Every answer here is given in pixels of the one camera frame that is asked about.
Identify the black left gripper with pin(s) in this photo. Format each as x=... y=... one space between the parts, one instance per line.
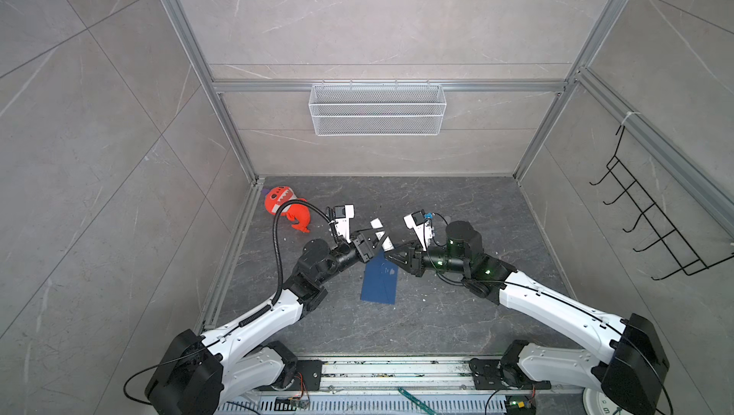
x=364 y=250

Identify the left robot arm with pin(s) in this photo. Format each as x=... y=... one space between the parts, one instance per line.
x=200 y=372

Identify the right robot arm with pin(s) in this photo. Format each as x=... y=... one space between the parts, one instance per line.
x=623 y=359

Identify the white analog clock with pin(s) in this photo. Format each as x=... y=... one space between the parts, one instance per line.
x=597 y=403

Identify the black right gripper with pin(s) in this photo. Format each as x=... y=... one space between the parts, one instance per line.
x=415 y=257

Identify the blue envelope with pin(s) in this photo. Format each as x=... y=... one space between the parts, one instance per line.
x=380 y=281

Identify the black wire hook rack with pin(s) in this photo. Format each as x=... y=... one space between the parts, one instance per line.
x=649 y=211

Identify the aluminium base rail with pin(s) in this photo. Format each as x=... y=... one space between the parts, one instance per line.
x=369 y=385

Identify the white wire basket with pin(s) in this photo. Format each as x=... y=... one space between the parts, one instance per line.
x=351 y=110

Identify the white glue stick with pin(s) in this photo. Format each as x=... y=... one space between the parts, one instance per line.
x=385 y=242

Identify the red plush toy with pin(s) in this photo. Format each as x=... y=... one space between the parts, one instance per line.
x=298 y=215

